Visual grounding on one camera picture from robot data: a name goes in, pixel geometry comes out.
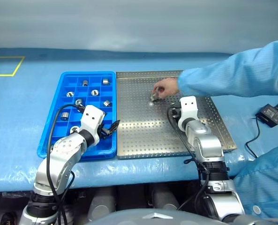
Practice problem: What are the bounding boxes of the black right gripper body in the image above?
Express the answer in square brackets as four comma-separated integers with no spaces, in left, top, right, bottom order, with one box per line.
[171,102,183,120]

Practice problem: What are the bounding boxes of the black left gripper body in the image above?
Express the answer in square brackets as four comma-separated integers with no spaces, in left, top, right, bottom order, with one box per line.
[97,123,112,139]

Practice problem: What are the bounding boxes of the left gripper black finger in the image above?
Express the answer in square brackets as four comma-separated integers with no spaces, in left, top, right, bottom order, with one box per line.
[107,119,121,137]

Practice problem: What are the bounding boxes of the blue compartment tray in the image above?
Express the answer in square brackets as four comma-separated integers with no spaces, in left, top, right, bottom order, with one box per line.
[37,71,118,161]

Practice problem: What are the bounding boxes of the person's bare hand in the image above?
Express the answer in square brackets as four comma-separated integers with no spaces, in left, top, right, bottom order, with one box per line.
[152,77,180,100]

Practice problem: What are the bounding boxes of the perforated metal tray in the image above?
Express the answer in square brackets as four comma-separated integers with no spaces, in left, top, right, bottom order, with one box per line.
[116,69,238,160]

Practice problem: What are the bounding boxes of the grey rounded shape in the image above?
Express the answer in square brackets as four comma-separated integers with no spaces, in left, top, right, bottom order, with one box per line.
[151,184,180,210]
[88,187,117,221]

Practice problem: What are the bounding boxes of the blue plastic table cover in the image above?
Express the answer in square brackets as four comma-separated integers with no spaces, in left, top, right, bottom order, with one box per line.
[0,47,278,193]

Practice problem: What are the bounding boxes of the black power adapter with label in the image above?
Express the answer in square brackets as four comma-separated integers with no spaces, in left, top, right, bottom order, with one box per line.
[255,104,278,128]

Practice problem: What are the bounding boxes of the grey robot torso with emblem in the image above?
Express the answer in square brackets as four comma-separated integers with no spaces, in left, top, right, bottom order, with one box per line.
[86,208,216,225]

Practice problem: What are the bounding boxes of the person's light blue cleanroom suit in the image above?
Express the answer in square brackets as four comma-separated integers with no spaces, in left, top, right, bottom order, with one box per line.
[232,142,278,221]

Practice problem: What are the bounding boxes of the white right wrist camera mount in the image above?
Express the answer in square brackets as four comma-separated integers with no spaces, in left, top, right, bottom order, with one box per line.
[177,95,199,131]

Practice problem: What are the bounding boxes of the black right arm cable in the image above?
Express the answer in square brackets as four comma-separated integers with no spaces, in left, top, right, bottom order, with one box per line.
[166,104,211,211]

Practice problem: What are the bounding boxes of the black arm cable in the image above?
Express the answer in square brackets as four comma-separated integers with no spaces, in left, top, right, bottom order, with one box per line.
[45,104,86,225]
[166,104,211,211]

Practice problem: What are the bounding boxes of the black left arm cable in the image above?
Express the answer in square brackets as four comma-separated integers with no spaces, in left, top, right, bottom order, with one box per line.
[45,104,86,225]

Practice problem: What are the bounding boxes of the thin black adapter cable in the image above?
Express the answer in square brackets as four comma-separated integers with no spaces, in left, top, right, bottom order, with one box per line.
[244,117,262,158]

